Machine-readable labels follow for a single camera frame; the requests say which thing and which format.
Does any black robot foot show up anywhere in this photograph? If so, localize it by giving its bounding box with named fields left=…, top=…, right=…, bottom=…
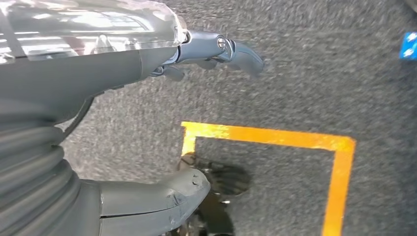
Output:
left=177, top=154, right=252, bottom=236

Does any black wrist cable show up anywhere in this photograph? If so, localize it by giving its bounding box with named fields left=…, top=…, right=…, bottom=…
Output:
left=61, top=96, right=96, bottom=139

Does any yellow floor tape square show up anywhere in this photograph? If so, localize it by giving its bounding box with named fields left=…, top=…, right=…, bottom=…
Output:
left=180, top=121, right=357, bottom=236

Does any large blue metal shelf rack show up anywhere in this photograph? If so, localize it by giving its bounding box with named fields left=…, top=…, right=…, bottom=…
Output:
left=399, top=31, right=417, bottom=61

